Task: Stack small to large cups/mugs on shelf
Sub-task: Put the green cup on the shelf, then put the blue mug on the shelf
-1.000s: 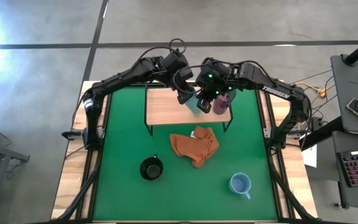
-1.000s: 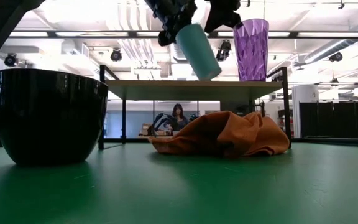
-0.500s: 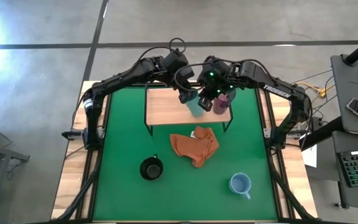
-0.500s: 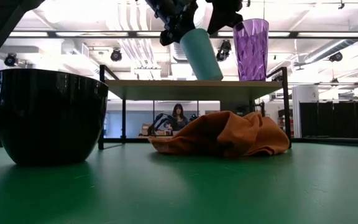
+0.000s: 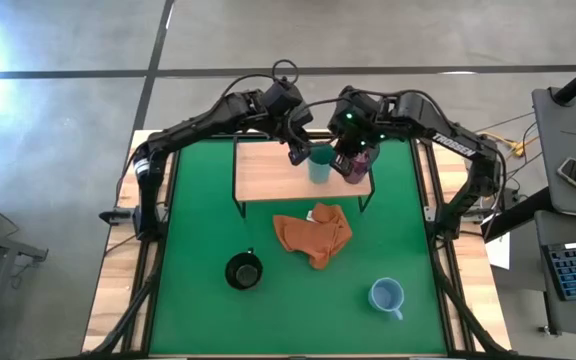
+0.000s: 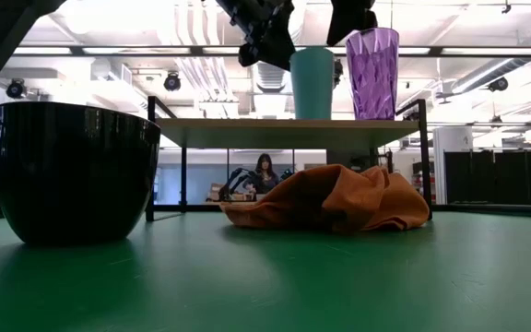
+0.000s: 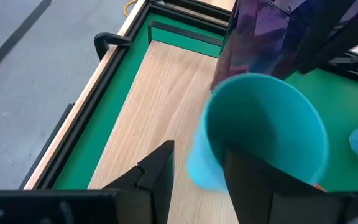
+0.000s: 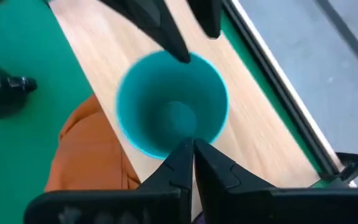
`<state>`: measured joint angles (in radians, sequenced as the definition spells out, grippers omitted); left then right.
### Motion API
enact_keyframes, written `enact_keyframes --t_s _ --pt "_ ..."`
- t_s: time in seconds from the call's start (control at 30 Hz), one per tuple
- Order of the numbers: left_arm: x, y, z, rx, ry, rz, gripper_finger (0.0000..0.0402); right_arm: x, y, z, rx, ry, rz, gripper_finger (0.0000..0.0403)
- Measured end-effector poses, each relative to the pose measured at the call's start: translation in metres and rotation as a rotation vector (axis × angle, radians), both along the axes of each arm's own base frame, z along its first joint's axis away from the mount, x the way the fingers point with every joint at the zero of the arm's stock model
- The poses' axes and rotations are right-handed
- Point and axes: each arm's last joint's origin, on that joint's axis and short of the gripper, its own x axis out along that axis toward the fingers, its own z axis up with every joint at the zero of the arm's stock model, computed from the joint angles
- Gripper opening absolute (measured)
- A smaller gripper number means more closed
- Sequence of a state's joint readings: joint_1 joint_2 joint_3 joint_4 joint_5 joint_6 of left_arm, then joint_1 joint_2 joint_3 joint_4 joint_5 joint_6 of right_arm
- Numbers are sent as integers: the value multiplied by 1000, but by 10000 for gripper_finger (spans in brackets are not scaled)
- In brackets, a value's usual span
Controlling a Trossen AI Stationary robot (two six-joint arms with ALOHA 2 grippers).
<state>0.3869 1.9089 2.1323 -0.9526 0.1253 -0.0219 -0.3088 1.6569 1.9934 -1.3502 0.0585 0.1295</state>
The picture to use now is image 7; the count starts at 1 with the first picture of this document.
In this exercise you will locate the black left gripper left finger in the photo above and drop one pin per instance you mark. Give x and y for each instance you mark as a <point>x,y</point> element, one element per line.
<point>149,186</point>

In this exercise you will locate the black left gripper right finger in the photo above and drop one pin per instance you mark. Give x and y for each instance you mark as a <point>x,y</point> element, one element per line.
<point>250,186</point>

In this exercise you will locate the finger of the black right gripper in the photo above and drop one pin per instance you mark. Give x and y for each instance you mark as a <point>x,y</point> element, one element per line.
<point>331,34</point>

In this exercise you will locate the teal plastic cup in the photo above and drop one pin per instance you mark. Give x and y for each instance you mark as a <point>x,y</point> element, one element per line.
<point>259,118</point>

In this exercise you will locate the orange cloth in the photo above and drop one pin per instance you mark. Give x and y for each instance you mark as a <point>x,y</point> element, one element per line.
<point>320,187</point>

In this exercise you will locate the green table mat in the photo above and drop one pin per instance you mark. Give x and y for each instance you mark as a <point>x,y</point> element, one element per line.
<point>92,146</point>

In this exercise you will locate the wooden board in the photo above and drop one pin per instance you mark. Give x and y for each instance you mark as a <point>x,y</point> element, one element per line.
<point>163,102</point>

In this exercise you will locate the black table clamp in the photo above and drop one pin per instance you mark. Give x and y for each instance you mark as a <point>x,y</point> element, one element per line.
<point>104,42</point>

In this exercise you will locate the black metal table frame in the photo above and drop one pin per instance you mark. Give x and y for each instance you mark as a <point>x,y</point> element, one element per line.
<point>82,124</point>

